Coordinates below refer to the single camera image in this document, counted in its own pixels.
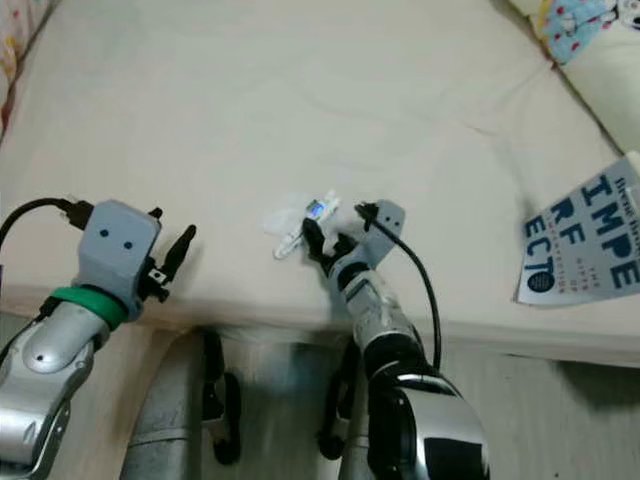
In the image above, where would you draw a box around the grey robot leg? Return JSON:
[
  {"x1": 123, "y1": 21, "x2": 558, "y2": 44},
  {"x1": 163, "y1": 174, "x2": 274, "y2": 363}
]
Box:
[
  {"x1": 125, "y1": 330, "x2": 241, "y2": 480},
  {"x1": 318, "y1": 335, "x2": 391, "y2": 480}
]

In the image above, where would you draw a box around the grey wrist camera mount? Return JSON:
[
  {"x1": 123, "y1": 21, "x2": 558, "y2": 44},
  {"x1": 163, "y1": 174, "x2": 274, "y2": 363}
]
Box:
[
  {"x1": 350, "y1": 200, "x2": 406, "y2": 271},
  {"x1": 78, "y1": 200, "x2": 161, "y2": 306}
]

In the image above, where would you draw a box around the small white packaged tube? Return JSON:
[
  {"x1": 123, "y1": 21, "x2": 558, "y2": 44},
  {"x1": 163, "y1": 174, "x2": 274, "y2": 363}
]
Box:
[{"x1": 263, "y1": 190, "x2": 339, "y2": 261}]

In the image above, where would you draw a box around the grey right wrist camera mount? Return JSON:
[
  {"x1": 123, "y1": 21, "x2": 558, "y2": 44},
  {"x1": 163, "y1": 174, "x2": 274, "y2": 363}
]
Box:
[{"x1": 350, "y1": 200, "x2": 406, "y2": 271}]

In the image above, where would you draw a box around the cream sheeted mattress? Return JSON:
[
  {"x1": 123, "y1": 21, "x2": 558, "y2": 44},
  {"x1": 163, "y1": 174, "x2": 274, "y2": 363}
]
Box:
[{"x1": 0, "y1": 0, "x2": 640, "y2": 368}]

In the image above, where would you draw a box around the grey left robot leg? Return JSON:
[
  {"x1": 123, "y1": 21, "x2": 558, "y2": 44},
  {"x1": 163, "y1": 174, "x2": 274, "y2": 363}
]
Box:
[{"x1": 125, "y1": 330, "x2": 241, "y2": 480}]

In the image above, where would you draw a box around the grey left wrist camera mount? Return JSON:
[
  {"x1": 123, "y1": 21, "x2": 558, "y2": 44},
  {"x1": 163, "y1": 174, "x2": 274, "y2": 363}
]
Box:
[{"x1": 78, "y1": 200, "x2": 161, "y2": 306}]

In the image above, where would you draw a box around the white book with blue letters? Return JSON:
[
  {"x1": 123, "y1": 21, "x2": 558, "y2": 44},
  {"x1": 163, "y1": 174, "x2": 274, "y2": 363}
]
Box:
[{"x1": 518, "y1": 152, "x2": 640, "y2": 306}]

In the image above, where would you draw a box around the grey right robot leg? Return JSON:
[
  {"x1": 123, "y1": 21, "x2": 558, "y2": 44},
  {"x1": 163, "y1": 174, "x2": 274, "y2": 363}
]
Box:
[{"x1": 318, "y1": 335, "x2": 391, "y2": 480}]

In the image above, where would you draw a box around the cream cartoon print blanket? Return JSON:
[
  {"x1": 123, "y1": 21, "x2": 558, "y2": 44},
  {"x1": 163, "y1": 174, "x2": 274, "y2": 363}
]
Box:
[{"x1": 510, "y1": 0, "x2": 640, "y2": 156}]

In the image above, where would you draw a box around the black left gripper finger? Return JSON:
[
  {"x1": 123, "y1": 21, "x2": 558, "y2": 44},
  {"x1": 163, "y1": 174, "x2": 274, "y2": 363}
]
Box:
[{"x1": 166, "y1": 225, "x2": 197, "y2": 281}]

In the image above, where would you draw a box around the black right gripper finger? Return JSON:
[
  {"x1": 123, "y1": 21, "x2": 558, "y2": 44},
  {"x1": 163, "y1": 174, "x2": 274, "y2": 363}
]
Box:
[{"x1": 302, "y1": 220, "x2": 331, "y2": 266}]

